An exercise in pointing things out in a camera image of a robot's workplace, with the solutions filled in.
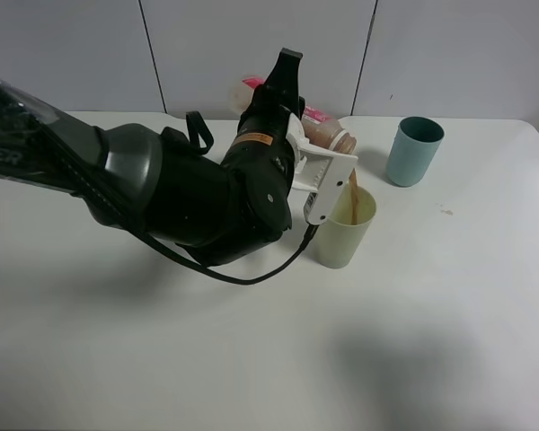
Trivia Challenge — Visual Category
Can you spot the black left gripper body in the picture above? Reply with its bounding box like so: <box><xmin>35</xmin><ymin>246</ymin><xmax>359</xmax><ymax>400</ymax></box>
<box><xmin>220</xmin><ymin>83</ymin><xmax>304</xmax><ymax>189</ymax></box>

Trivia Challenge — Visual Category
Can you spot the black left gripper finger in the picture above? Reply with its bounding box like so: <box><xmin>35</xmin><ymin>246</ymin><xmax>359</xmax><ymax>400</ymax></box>
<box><xmin>264</xmin><ymin>48</ymin><xmax>303</xmax><ymax>110</ymax></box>

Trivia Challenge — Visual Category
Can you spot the clear plastic drink bottle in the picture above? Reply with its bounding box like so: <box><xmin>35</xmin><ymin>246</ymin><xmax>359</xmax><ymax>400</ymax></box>
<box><xmin>228</xmin><ymin>76</ymin><xmax>357</xmax><ymax>154</ymax></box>

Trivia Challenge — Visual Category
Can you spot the pale green plastic cup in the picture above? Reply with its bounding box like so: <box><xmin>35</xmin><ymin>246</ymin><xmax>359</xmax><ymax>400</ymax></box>
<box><xmin>314</xmin><ymin>185</ymin><xmax>376</xmax><ymax>269</ymax></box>

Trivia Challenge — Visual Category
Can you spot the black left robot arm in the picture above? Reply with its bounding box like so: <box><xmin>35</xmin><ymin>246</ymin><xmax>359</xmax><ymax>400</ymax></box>
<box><xmin>0</xmin><ymin>48</ymin><xmax>305</xmax><ymax>267</ymax></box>

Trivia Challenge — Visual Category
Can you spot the teal plastic cup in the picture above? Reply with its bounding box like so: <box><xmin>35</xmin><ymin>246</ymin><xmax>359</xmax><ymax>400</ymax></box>
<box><xmin>385</xmin><ymin>117</ymin><xmax>445</xmax><ymax>187</ymax></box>

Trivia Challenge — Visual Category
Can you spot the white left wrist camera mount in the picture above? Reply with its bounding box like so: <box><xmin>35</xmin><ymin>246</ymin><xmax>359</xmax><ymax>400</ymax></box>
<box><xmin>286</xmin><ymin>114</ymin><xmax>358</xmax><ymax>225</ymax></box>

